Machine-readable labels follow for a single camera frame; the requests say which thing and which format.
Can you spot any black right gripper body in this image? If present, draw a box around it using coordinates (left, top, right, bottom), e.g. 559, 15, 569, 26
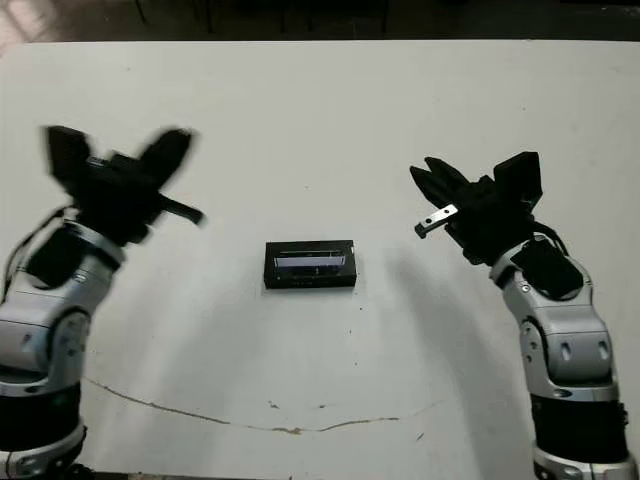
414, 175, 536, 266

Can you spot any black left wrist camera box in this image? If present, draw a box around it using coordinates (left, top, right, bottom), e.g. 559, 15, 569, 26
42, 125, 94, 189

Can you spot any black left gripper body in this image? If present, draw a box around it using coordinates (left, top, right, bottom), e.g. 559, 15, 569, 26
67, 152, 204, 245

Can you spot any black box with label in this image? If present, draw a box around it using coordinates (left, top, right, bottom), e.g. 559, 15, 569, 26
263, 238, 357, 291

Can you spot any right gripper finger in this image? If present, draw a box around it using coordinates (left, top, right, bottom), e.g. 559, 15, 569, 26
409, 166, 454, 209
423, 156, 474, 204

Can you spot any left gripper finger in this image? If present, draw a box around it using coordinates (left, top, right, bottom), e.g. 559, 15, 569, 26
159, 129, 197, 191
138, 129, 174, 189

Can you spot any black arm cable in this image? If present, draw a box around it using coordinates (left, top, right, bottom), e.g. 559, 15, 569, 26
0, 204, 66, 301
529, 219, 571, 254

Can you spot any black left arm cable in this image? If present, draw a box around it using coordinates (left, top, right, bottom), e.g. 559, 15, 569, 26
0, 204, 66, 301

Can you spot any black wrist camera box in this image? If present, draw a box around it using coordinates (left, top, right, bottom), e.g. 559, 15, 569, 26
492, 151, 545, 206
42, 125, 94, 189

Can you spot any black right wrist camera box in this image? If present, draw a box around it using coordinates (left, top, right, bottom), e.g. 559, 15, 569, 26
492, 151, 545, 206

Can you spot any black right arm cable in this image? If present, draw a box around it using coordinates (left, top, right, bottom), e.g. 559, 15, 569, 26
529, 219, 571, 254

